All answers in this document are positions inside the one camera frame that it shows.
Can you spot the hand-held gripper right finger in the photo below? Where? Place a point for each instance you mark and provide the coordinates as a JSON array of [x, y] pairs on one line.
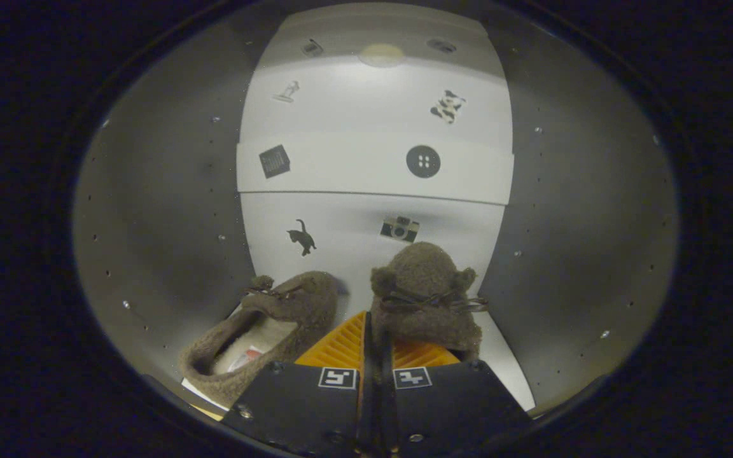
[[455, 401]]

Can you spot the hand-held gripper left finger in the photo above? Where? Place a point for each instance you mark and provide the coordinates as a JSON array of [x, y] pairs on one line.
[[296, 401]]

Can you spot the brown fuzzy shoe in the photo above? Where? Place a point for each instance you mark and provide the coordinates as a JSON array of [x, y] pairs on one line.
[[427, 273], [309, 305]]

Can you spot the grey shoe cabinet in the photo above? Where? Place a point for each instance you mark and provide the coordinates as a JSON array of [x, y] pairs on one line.
[[150, 210]]

